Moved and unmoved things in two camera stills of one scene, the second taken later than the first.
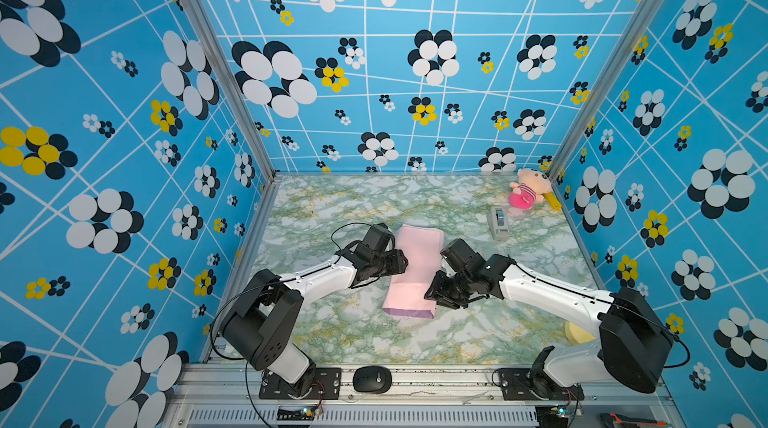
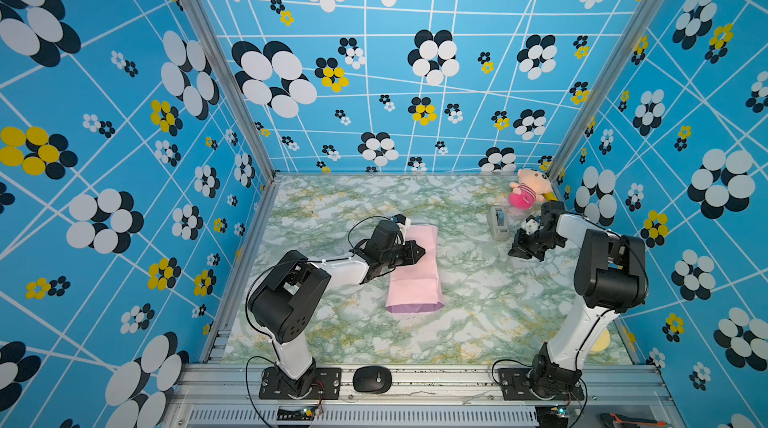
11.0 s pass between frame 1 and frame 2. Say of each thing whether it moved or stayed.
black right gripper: moved
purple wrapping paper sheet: stayed
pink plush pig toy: stayed
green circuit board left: stayed
